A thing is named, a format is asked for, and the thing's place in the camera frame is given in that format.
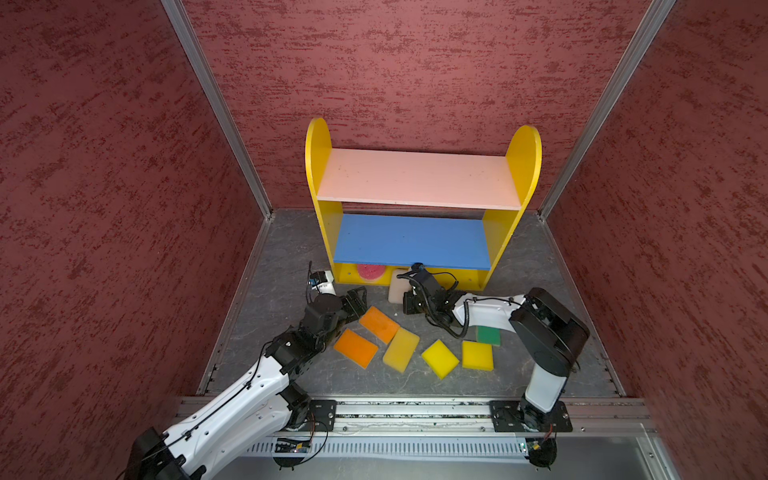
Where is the white sponge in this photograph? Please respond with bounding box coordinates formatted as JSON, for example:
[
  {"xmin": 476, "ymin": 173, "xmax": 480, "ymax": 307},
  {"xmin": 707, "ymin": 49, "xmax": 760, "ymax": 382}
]
[{"xmin": 388, "ymin": 275, "xmax": 411, "ymax": 305}]

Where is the round pink smiley sponge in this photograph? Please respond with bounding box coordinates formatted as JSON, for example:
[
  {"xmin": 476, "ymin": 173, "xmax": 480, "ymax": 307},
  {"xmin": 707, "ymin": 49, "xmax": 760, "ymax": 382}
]
[{"xmin": 356, "ymin": 264, "xmax": 387, "ymax": 281}]

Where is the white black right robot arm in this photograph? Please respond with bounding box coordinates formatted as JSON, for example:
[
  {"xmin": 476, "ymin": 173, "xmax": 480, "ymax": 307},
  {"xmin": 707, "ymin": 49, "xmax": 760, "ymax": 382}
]
[{"xmin": 396, "ymin": 263, "xmax": 590, "ymax": 434}]

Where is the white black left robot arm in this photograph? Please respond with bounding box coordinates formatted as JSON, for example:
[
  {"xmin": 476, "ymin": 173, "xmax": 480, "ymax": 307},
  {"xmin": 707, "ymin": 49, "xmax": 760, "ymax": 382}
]
[{"xmin": 118, "ymin": 287, "xmax": 368, "ymax": 479}]

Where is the yellow shelf with coloured boards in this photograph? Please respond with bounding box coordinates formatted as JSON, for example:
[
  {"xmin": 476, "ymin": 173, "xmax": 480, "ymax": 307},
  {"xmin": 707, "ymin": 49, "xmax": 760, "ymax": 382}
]
[{"xmin": 305, "ymin": 118, "xmax": 543, "ymax": 291}]

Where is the orange sponge upper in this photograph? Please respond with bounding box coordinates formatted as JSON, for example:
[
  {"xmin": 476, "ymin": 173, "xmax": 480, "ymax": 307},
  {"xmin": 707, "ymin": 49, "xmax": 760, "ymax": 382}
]
[{"xmin": 359, "ymin": 306, "xmax": 400, "ymax": 344}]

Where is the orange sponge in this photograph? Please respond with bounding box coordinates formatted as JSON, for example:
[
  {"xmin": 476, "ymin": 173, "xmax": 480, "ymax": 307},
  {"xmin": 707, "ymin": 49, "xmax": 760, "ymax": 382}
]
[
  {"xmin": 334, "ymin": 329, "xmax": 379, "ymax": 369},
  {"xmin": 359, "ymin": 306, "xmax": 400, "ymax": 344}
]

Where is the orange sponge lower left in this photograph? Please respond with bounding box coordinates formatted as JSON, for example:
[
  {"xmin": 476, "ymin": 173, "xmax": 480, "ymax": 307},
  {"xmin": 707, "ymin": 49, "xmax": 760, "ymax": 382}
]
[{"xmin": 334, "ymin": 329, "xmax": 379, "ymax": 369}]

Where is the pale yellow sponge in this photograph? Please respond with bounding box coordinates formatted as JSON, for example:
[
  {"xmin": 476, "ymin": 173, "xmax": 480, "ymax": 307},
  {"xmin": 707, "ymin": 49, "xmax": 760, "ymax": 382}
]
[{"xmin": 383, "ymin": 328, "xmax": 420, "ymax": 373}]

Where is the bright yellow diamond sponge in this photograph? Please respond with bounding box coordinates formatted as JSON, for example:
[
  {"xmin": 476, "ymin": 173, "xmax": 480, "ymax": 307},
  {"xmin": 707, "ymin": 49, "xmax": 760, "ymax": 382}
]
[{"xmin": 421, "ymin": 340, "xmax": 459, "ymax": 380}]

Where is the green yellow scouring sponge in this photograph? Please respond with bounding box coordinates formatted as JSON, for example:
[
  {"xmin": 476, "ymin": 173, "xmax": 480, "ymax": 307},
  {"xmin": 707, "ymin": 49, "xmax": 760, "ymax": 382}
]
[{"xmin": 476, "ymin": 326, "xmax": 502, "ymax": 346}]

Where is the bright yellow square sponge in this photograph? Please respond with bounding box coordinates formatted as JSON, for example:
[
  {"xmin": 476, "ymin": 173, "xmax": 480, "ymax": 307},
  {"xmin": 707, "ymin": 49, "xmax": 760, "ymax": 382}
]
[{"xmin": 462, "ymin": 341, "xmax": 494, "ymax": 371}]

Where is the left circuit board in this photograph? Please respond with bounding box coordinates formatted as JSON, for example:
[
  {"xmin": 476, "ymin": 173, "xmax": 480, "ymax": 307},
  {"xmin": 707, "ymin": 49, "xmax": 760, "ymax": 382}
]
[{"xmin": 275, "ymin": 438, "xmax": 312, "ymax": 455}]

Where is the circuit board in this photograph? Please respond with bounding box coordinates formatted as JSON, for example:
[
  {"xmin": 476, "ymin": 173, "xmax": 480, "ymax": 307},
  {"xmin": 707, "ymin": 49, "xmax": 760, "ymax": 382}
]
[
  {"xmin": 526, "ymin": 439, "xmax": 557, "ymax": 457},
  {"xmin": 275, "ymin": 438, "xmax": 312, "ymax": 455}
]

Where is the right circuit board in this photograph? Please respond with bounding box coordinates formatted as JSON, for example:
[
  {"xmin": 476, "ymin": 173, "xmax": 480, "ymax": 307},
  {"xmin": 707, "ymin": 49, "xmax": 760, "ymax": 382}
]
[{"xmin": 526, "ymin": 439, "xmax": 557, "ymax": 457}]

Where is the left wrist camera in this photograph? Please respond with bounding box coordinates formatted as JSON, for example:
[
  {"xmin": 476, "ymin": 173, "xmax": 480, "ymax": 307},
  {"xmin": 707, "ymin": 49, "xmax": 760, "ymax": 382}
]
[{"xmin": 308, "ymin": 270, "xmax": 336, "ymax": 295}]

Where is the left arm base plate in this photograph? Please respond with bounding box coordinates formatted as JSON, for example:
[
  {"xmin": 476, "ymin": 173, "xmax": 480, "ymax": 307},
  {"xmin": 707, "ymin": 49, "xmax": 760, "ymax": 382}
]
[{"xmin": 286, "ymin": 399, "xmax": 338, "ymax": 432}]

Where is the aluminium mounting rail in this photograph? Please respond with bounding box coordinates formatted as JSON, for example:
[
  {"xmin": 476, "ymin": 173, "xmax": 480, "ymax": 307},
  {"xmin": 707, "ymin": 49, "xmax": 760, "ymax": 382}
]
[{"xmin": 170, "ymin": 394, "xmax": 658, "ymax": 438}]

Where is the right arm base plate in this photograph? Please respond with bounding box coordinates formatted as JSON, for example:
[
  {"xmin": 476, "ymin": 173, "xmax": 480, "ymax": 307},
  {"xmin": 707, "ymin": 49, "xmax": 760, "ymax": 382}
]
[{"xmin": 489, "ymin": 399, "xmax": 573, "ymax": 434}]

